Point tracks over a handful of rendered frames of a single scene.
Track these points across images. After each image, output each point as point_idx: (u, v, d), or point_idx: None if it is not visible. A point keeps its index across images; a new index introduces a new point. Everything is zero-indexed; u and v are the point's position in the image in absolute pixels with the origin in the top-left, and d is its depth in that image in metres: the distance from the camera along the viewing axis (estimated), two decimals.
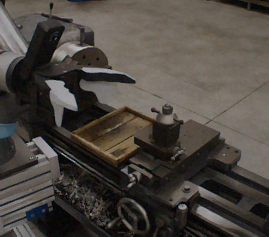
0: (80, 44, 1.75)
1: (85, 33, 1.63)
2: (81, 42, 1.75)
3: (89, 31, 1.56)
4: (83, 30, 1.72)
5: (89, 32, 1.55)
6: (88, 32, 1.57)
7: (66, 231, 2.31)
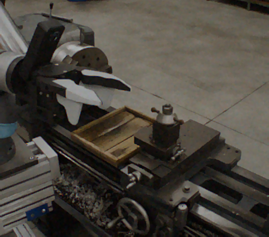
0: (80, 44, 1.75)
1: (85, 33, 1.63)
2: (82, 42, 1.75)
3: (89, 31, 1.56)
4: (83, 30, 1.72)
5: (89, 32, 1.55)
6: (88, 32, 1.57)
7: (66, 231, 2.31)
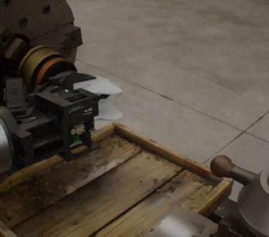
0: None
1: None
2: None
3: None
4: None
5: None
6: None
7: None
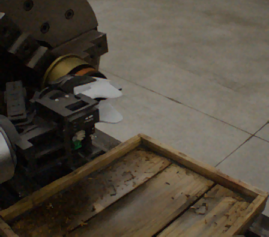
0: None
1: None
2: None
3: None
4: None
5: None
6: None
7: None
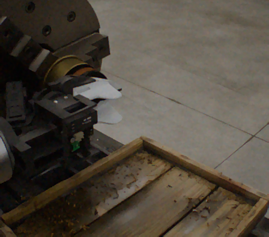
0: None
1: None
2: None
3: None
4: None
5: None
6: None
7: None
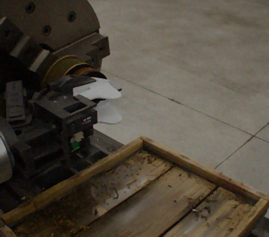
0: None
1: None
2: None
3: None
4: None
5: None
6: None
7: None
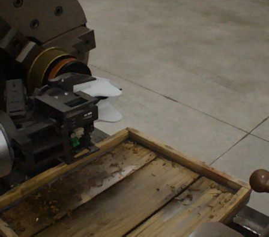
0: None
1: None
2: None
3: None
4: None
5: None
6: None
7: None
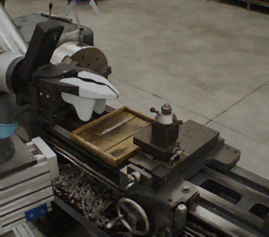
0: (81, 44, 1.76)
1: (79, 23, 1.83)
2: (80, 41, 1.76)
3: (77, 16, 1.88)
4: (80, 29, 1.74)
5: (77, 15, 1.89)
6: (78, 17, 1.88)
7: (65, 231, 2.31)
